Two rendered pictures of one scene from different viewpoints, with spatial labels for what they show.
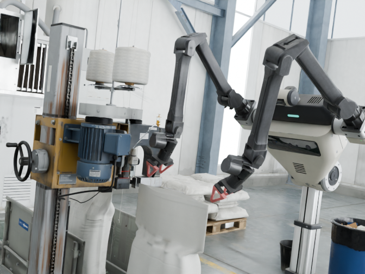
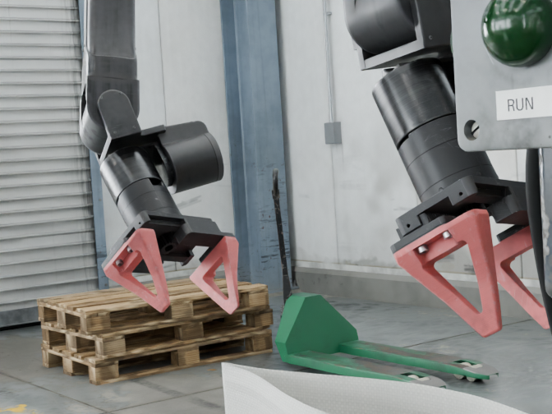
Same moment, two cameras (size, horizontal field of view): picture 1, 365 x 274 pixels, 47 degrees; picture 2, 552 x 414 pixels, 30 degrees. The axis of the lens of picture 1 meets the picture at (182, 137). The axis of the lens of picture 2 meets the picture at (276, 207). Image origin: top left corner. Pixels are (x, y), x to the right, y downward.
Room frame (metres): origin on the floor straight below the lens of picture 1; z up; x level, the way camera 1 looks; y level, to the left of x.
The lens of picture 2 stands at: (2.71, 0.03, 1.24)
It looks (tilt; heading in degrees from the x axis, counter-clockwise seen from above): 3 degrees down; 187
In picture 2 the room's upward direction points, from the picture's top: 4 degrees counter-clockwise
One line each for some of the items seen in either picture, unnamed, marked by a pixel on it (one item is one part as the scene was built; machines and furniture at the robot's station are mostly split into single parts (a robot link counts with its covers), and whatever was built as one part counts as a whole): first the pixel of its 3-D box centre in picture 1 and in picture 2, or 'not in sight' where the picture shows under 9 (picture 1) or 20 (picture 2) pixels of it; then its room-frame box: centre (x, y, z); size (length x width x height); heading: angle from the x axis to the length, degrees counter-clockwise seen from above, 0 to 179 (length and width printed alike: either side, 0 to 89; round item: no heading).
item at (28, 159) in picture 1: (21, 161); not in sight; (1.83, 0.69, 1.13); 0.18 x 0.11 x 0.18; 43
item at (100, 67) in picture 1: (101, 66); not in sight; (2.13, 0.44, 1.61); 0.15 x 0.14 x 0.17; 43
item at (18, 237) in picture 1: (36, 249); not in sight; (2.44, 0.78, 0.54); 1.05 x 0.02 x 0.41; 43
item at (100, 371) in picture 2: not in sight; (156, 347); (-3.57, -1.52, 0.07); 1.20 x 0.82 x 0.14; 131
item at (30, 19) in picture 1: (29, 37); not in sight; (3.81, 1.46, 1.95); 0.30 x 0.01 x 0.48; 43
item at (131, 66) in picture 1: (131, 66); not in sight; (1.94, 0.27, 1.61); 0.17 x 0.17 x 0.17
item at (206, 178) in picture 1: (213, 181); not in sight; (5.63, -0.48, 0.56); 0.67 x 0.43 x 0.15; 43
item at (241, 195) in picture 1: (222, 194); not in sight; (5.46, -0.61, 0.44); 0.68 x 0.44 x 0.15; 133
